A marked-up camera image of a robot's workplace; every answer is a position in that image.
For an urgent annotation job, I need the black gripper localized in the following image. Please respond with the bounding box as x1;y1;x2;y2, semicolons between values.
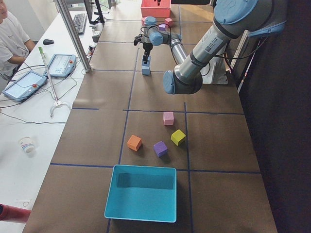
143;43;153;65

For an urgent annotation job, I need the light blue block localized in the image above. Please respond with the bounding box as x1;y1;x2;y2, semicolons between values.
141;56;151;67
141;66;151;76

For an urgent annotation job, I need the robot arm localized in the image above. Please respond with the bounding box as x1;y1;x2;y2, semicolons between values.
134;0;288;95

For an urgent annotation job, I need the purple foam block right side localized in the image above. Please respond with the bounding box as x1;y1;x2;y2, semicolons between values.
158;24;166;31

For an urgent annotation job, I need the purple foam block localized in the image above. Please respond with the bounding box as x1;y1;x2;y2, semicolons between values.
153;141;168;157
158;24;166;31

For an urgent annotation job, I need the red foam block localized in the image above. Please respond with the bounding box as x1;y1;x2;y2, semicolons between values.
141;17;146;26

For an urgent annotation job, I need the crimson foam block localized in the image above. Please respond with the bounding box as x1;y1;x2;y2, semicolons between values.
164;17;173;27

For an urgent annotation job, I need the red plastic bin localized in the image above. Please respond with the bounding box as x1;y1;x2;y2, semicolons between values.
140;0;171;18

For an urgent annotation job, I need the pink foam block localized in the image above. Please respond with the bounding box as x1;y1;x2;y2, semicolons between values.
163;112;174;126

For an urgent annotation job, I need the black keyboard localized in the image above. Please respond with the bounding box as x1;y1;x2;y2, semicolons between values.
73;13;86;35

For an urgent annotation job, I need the black monitor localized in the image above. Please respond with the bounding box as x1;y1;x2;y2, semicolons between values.
84;0;105;25

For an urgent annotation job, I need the yellow foam block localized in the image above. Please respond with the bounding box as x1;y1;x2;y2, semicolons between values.
171;129;186;146

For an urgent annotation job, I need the orange foam block left side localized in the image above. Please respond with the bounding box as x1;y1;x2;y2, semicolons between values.
127;135;142;151

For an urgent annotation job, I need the far teach pendant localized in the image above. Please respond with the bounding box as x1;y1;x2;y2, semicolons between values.
48;54;76;79

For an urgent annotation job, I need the teach pendant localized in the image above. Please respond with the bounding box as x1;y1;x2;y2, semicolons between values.
48;54;76;79
2;71;47;102

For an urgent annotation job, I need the purple foam block left side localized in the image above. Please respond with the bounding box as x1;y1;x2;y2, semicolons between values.
153;141;168;157

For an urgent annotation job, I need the reacher grabber stick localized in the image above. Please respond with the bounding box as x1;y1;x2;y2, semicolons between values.
38;47;71;118

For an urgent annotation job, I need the black computer mouse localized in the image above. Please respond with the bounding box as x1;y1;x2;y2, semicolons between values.
43;39;54;45

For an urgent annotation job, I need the near teach pendant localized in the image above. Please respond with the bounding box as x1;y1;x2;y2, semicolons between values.
2;71;47;102

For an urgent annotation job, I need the person in white shirt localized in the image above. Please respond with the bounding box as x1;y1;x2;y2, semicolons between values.
0;0;36;81

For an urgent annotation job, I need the teal plastic bin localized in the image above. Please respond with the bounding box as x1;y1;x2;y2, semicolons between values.
104;165;177;223

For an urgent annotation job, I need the paper cup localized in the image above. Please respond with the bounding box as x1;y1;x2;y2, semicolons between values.
18;137;35;153

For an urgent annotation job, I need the red cylinder object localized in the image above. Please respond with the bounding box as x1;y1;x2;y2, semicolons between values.
0;204;31;223

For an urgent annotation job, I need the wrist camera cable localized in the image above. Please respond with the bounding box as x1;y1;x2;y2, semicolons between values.
140;24;175;42

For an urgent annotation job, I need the aluminium frame post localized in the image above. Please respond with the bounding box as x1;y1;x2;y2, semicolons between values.
55;0;91;73

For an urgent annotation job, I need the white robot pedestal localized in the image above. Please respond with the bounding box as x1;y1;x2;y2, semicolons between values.
200;57;228;84

